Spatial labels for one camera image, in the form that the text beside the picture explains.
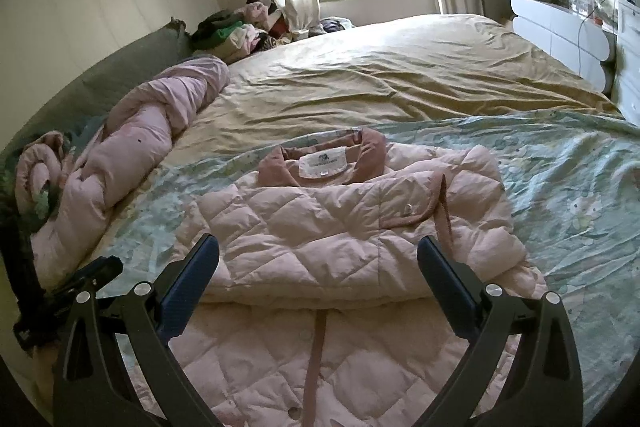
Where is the pink rolled duvet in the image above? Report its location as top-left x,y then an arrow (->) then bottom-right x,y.
12,57 -> 232,293

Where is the beige bed sheet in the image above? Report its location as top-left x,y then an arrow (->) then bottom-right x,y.
170,13 -> 623,168

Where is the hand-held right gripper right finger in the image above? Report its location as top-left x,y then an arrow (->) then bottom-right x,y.
416,236 -> 585,427

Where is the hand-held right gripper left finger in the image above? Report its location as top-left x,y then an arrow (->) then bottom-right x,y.
51,233 -> 221,427

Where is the pile of mixed clothes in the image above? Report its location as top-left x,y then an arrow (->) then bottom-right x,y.
192,0 -> 321,62

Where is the pink quilted coat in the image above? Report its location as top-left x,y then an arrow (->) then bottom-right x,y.
125,127 -> 548,427

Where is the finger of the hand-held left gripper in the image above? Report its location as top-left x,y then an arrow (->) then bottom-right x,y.
75,257 -> 123,293

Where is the grey padded headboard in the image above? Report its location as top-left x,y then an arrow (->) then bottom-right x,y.
0,18 -> 193,158

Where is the white chest of drawers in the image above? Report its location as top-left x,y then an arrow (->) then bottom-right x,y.
612,0 -> 640,128

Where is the green cartoon print bed sheet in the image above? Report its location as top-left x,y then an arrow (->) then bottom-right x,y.
30,107 -> 640,427

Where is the white dressing table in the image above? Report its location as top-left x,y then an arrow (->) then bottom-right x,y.
480,0 -> 617,95

